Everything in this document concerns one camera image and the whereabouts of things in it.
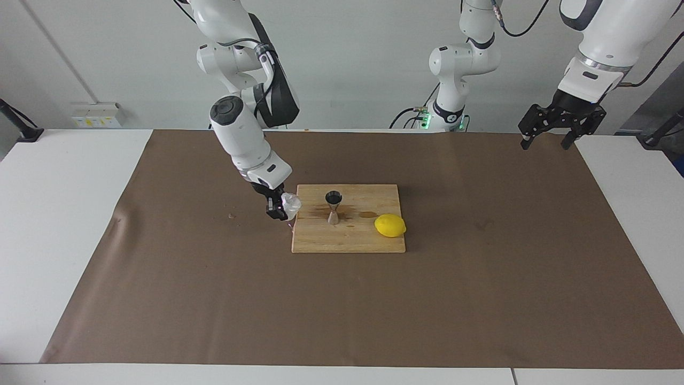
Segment white wall socket box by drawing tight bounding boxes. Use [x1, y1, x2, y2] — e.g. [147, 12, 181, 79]
[71, 103, 125, 129]

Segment wooden cutting board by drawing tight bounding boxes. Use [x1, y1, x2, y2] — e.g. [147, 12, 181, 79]
[289, 184, 406, 254]

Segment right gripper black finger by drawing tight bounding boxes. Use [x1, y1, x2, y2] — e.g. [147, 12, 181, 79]
[267, 196, 290, 221]

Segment black camera stand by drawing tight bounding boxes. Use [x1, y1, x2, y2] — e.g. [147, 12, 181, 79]
[0, 99, 44, 143]
[639, 107, 684, 149]

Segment clear textured glass cup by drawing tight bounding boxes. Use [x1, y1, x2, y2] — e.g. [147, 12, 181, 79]
[282, 192, 302, 221]

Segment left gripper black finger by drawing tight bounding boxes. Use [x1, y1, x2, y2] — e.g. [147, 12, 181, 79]
[518, 103, 559, 150]
[559, 106, 608, 151]

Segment yellow lemon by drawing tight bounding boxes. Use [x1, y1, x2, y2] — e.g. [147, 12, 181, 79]
[374, 213, 407, 238]

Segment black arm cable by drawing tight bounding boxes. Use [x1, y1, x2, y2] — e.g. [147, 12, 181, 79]
[232, 37, 279, 107]
[492, 0, 684, 89]

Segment black base cable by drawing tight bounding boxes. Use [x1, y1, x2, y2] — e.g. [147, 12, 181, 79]
[389, 83, 441, 129]

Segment brown table mat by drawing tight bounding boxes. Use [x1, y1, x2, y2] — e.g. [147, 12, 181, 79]
[40, 130, 684, 369]

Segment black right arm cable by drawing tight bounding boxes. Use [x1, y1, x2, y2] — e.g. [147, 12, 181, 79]
[232, 37, 279, 107]

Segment steel double jigger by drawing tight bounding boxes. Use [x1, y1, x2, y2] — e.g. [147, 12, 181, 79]
[325, 190, 343, 226]

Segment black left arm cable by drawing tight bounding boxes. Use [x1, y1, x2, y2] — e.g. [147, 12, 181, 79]
[492, 0, 684, 89]

